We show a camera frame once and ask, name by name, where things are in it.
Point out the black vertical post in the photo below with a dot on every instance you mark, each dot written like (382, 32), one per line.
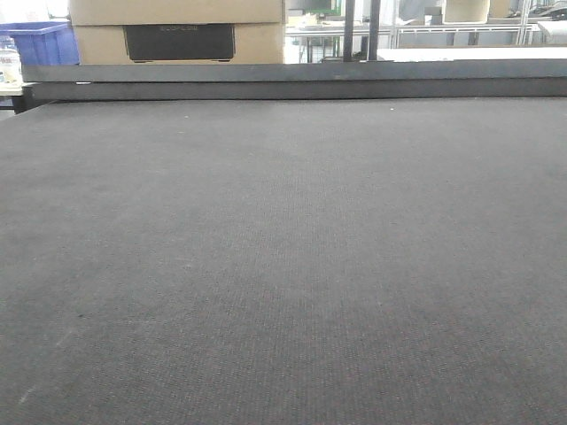
(348, 31)
(374, 26)

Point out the white aluminium frame table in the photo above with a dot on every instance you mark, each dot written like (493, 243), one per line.
(463, 36)

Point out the blue plastic crate background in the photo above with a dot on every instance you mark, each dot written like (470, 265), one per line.
(44, 43)

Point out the upper cardboard box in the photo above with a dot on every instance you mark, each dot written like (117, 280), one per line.
(138, 12)

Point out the lower cardboard box black panel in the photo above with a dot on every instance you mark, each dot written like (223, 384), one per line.
(203, 44)

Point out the dark table back rail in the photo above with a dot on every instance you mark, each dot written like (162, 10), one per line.
(300, 82)

